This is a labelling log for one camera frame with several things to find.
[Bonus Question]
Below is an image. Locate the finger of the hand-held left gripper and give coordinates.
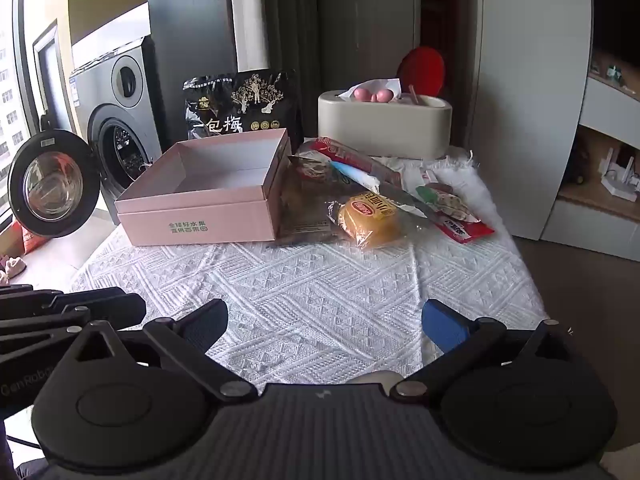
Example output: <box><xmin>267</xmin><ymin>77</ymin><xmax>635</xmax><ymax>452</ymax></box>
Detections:
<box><xmin>0</xmin><ymin>294</ymin><xmax>147</xmax><ymax>357</ymax></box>
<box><xmin>0</xmin><ymin>285</ymin><xmax>127</xmax><ymax>313</ymax></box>

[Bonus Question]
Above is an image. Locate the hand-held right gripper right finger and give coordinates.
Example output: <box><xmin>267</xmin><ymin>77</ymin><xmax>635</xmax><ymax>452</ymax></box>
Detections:
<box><xmin>390</xmin><ymin>299</ymin><xmax>576</xmax><ymax>403</ymax></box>

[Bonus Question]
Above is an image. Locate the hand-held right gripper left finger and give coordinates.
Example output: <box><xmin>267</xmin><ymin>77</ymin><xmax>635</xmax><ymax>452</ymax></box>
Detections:
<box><xmin>67</xmin><ymin>299</ymin><xmax>258</xmax><ymax>403</ymax></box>

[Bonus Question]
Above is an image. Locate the pink cardboard box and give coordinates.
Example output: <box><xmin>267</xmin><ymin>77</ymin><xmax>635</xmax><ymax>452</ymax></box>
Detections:
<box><xmin>114</xmin><ymin>128</ymin><xmax>292</xmax><ymax>247</ymax></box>

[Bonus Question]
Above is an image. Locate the yellow bread packet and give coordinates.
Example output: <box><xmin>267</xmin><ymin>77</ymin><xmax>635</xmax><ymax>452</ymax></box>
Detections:
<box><xmin>327</xmin><ymin>192</ymin><xmax>416</xmax><ymax>250</ymax></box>

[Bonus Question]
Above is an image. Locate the clear cereal bar packet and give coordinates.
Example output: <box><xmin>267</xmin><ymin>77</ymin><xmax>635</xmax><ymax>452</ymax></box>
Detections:
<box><xmin>275</xmin><ymin>187</ymin><xmax>343</xmax><ymax>248</ymax></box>

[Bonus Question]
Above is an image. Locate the chocolate swirl lollipop packet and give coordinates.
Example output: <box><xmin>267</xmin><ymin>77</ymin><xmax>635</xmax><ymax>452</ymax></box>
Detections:
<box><xmin>287</xmin><ymin>154</ymin><xmax>351</xmax><ymax>195</ymax></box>

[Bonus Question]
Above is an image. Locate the blue snack packet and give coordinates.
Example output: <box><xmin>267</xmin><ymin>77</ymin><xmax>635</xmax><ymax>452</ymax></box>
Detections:
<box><xmin>330</xmin><ymin>160</ymin><xmax>386</xmax><ymax>188</ymax></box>

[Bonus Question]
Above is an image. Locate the orange box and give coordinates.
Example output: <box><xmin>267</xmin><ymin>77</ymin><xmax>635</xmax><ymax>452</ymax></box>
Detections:
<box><xmin>20</xmin><ymin>220</ymin><xmax>51</xmax><ymax>253</ymax></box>

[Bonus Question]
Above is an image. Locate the red white label packet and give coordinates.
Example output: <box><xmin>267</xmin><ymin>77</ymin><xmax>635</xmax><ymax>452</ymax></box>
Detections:
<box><xmin>430</xmin><ymin>205</ymin><xmax>496</xmax><ymax>245</ymax></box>

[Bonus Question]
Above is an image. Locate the washing machine door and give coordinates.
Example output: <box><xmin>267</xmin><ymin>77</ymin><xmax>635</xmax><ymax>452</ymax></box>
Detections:
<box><xmin>7</xmin><ymin>130</ymin><xmax>103</xmax><ymax>238</ymax></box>

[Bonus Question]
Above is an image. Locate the green white snack packet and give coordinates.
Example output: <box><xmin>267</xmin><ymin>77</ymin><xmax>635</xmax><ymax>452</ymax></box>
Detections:
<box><xmin>415</xmin><ymin>185</ymin><xmax>481</xmax><ymax>223</ymax></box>

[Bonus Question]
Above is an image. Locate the grey washing machine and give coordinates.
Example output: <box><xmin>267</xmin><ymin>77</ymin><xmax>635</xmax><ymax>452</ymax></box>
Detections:
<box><xmin>69</xmin><ymin>35</ymin><xmax>163</xmax><ymax>226</ymax></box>

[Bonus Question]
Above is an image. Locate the wooden shelf unit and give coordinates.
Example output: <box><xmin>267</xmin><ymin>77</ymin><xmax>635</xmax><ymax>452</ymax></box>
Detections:
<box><xmin>542</xmin><ymin>45</ymin><xmax>640</xmax><ymax>261</ymax></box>

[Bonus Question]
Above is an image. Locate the long red snack packet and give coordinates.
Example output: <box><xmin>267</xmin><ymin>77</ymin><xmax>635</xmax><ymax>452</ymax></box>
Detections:
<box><xmin>307</xmin><ymin>137</ymin><xmax>406</xmax><ymax>188</ymax></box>

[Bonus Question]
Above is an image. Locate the beige tissue box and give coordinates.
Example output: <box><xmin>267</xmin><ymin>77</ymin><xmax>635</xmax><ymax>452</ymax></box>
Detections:
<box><xmin>318</xmin><ymin>87</ymin><xmax>453</xmax><ymax>160</ymax></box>

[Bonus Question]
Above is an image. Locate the black snack bag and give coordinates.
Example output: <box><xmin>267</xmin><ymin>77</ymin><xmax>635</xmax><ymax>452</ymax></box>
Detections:
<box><xmin>182</xmin><ymin>70</ymin><xmax>301</xmax><ymax>143</ymax></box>

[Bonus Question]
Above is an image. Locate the white router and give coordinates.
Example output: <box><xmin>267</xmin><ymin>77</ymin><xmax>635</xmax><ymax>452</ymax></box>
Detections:
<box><xmin>600</xmin><ymin>157</ymin><xmax>636</xmax><ymax>196</ymax></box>

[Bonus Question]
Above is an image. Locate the pink ball ornament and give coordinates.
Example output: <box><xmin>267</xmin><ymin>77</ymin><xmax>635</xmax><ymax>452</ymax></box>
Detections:
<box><xmin>354</xmin><ymin>86</ymin><xmax>396</xmax><ymax>103</ymax></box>

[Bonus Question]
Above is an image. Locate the white tissue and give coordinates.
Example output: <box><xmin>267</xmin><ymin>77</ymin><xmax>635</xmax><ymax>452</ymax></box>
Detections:
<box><xmin>336</xmin><ymin>78</ymin><xmax>403</xmax><ymax>101</ymax></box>

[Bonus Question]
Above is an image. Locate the white wardrobe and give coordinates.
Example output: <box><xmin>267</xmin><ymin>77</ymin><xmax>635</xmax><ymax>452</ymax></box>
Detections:
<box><xmin>475</xmin><ymin>0</ymin><xmax>593</xmax><ymax>241</ymax></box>

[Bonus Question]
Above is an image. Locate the red round fan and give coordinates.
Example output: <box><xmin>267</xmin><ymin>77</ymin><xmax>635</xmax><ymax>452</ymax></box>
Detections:
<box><xmin>397</xmin><ymin>46</ymin><xmax>446</xmax><ymax>96</ymax></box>

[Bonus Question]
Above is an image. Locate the dark grey cabinet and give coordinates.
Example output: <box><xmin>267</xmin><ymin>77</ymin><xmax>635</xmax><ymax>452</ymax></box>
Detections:
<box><xmin>146</xmin><ymin>0</ymin><xmax>238</xmax><ymax>153</ymax></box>

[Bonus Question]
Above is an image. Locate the grey curtain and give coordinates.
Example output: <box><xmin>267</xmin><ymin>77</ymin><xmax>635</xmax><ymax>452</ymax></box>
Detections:
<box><xmin>230</xmin><ymin>0</ymin><xmax>321</xmax><ymax>73</ymax></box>

